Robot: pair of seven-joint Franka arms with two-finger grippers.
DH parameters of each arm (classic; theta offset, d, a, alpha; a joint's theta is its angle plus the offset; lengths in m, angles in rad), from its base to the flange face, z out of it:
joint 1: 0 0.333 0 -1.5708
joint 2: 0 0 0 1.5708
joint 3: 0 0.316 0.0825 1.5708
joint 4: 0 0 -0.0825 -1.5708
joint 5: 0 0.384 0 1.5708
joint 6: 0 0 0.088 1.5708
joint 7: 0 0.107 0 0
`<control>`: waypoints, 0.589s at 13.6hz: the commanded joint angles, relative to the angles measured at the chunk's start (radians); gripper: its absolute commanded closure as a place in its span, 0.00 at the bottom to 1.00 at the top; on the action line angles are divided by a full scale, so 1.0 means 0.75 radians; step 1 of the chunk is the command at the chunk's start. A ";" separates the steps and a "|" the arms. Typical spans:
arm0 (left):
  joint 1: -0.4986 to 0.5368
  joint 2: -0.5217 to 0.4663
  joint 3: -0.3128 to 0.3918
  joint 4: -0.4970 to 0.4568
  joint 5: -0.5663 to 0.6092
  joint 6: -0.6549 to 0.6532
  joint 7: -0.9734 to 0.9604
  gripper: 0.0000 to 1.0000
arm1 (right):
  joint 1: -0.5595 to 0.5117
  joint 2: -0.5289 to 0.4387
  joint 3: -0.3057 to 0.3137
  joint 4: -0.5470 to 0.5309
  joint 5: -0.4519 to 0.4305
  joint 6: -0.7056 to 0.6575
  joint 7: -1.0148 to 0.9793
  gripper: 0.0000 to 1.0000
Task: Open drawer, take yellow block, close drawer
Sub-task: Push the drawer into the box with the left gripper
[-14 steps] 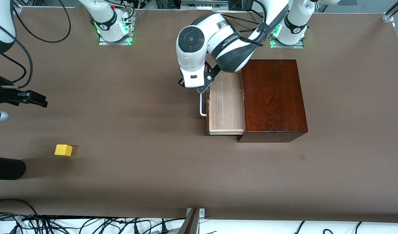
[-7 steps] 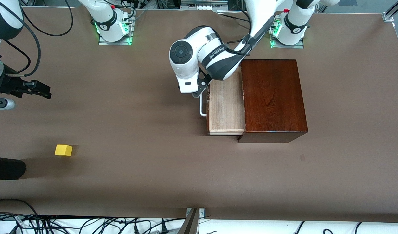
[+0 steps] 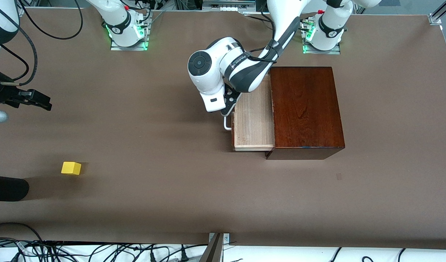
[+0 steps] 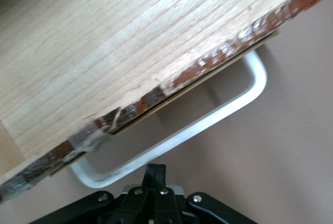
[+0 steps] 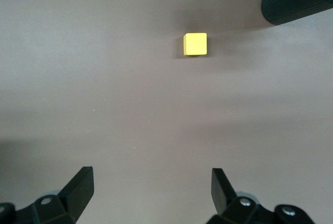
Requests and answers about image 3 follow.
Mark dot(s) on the brown paper table cover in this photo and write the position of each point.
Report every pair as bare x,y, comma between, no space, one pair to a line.
172,145

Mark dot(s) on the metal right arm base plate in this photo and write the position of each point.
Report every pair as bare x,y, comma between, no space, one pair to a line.
128,48

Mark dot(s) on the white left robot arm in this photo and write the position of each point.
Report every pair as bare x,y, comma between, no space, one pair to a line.
215,72

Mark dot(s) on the silver metal frame rail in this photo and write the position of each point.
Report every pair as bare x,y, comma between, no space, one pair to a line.
228,3

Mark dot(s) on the silver corner bracket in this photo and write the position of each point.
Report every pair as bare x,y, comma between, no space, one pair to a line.
22,11

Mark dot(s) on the silver bracket with grey post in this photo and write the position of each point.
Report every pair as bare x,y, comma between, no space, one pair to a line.
213,251

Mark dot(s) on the black cylinder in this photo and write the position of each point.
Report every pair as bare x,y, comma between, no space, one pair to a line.
8,187

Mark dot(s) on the silver aluminium corner rail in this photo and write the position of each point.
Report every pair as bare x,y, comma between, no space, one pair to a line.
439,14

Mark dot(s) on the dark brown wooden cabinet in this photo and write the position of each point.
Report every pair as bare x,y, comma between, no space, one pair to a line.
306,116

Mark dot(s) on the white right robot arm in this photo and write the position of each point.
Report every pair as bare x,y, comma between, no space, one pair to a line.
117,18

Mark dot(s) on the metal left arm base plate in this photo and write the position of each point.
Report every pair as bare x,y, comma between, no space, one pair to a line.
323,52

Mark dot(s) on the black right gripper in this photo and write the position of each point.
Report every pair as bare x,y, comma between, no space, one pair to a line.
3,94

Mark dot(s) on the yellow wooden block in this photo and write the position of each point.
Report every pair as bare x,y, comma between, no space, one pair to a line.
70,168

